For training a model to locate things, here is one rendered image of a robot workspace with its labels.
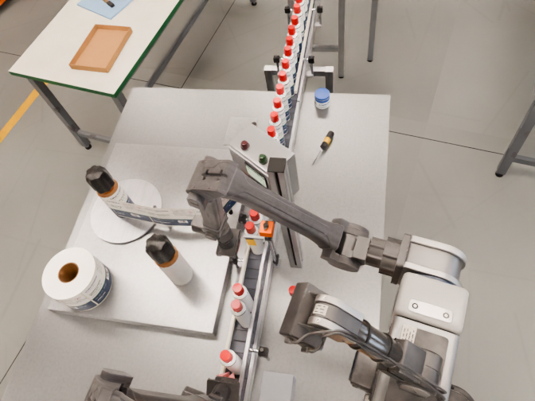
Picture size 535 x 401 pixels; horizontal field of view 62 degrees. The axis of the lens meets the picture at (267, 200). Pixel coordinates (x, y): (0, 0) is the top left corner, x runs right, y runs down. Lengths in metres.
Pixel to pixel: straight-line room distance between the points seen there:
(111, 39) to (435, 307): 2.42
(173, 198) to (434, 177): 1.69
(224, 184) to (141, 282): 0.96
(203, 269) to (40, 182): 2.06
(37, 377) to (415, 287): 1.43
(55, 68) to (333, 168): 1.74
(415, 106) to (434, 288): 2.41
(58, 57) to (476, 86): 2.71
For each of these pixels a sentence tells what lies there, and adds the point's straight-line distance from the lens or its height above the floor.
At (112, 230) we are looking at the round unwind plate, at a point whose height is 0.89.
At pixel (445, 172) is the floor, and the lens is 2.99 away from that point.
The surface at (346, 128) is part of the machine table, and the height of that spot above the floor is 0.83.
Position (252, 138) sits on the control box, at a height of 1.48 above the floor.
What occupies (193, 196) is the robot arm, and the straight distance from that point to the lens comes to 0.97.
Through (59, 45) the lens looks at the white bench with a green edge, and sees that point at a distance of 3.06.
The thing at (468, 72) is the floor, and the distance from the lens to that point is 3.57.
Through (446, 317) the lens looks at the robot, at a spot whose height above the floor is 1.53.
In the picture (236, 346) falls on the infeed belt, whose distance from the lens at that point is 1.62.
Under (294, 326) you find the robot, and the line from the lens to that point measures 0.73.
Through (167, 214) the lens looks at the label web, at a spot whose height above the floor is 1.02.
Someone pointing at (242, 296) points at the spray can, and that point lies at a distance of 1.49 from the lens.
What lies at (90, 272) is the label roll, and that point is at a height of 1.02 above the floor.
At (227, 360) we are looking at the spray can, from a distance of 1.41.
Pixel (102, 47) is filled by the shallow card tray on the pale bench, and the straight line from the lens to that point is 2.89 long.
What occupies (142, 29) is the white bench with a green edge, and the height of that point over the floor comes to 0.80.
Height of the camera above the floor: 2.44
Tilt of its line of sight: 59 degrees down
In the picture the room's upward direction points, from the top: 15 degrees counter-clockwise
